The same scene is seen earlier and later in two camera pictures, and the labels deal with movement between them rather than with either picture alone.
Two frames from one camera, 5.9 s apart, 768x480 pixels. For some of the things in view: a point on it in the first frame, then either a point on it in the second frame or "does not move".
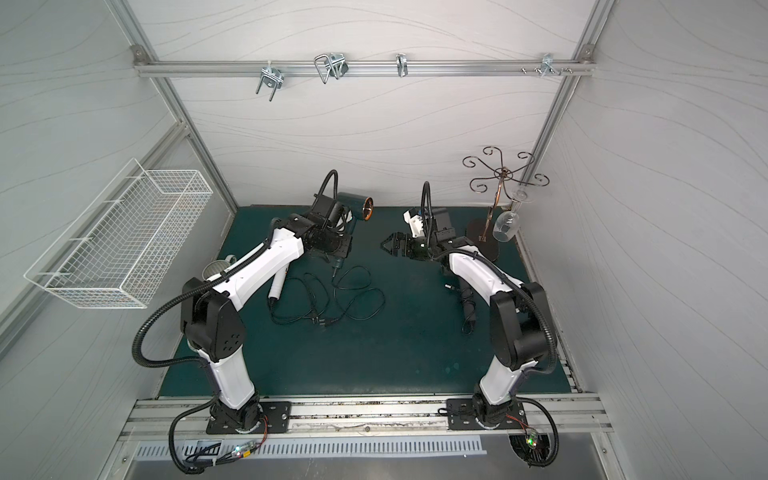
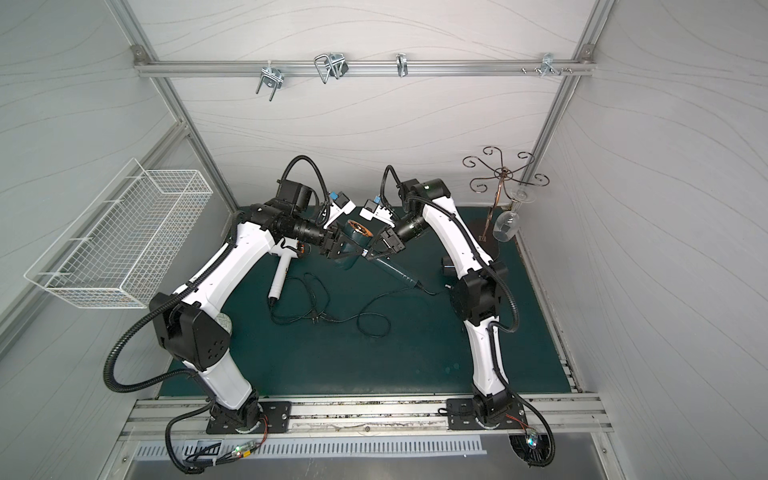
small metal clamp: x=402 y=64 does not move
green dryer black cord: x=352 y=287 -> x=378 y=314
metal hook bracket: x=273 y=77 does not move
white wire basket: x=110 y=255 does not move
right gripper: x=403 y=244 -> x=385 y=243
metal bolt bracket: x=547 y=61 does not move
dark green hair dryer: x=361 y=207 -> x=360 y=235
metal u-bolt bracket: x=334 y=65 does not move
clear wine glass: x=508 y=223 does not move
